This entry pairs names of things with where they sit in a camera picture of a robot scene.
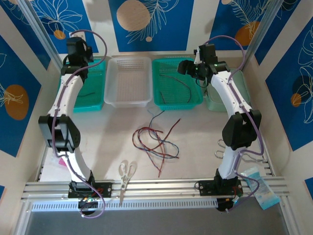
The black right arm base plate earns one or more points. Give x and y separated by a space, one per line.
205 188

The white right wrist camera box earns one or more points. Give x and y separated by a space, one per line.
197 55

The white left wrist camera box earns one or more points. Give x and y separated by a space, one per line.
80 35

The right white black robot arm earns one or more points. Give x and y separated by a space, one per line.
232 93

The aluminium frame post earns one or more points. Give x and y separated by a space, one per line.
261 31
40 31

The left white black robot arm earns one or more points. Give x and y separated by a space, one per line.
66 98

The aluminium profile rail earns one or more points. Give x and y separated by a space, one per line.
159 187

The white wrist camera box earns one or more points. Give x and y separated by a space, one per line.
197 55
80 35

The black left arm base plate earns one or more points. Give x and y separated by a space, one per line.
105 189

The teal plastic basket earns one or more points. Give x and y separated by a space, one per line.
95 80
171 98

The clear white plastic basket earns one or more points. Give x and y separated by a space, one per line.
127 83

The blue plastic packet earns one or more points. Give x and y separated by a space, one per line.
265 195

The pink sticky note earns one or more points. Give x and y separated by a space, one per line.
63 162

